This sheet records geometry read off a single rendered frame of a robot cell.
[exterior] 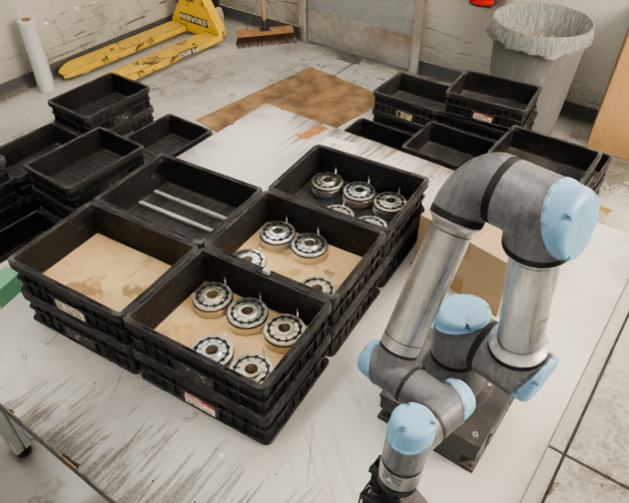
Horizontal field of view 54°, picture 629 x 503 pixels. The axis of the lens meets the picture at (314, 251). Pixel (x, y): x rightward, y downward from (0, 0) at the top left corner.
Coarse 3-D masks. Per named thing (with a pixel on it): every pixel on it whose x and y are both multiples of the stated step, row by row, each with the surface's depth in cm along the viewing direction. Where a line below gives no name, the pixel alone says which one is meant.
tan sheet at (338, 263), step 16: (256, 240) 178; (272, 256) 172; (288, 256) 172; (336, 256) 172; (352, 256) 172; (288, 272) 167; (304, 272) 167; (320, 272) 167; (336, 272) 167; (336, 288) 162
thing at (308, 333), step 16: (192, 256) 157; (224, 256) 157; (176, 272) 152; (256, 272) 152; (160, 288) 148; (144, 304) 145; (128, 320) 140; (320, 320) 141; (144, 336) 140; (160, 336) 137; (304, 336) 137; (176, 352) 136; (192, 352) 133; (288, 352) 133; (208, 368) 132; (224, 368) 130; (240, 384) 129; (256, 384) 127; (272, 384) 128
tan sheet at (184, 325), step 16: (192, 304) 158; (176, 320) 154; (192, 320) 154; (208, 320) 154; (224, 320) 154; (176, 336) 150; (192, 336) 150; (240, 336) 150; (256, 336) 150; (240, 352) 146; (256, 352) 146; (272, 352) 146
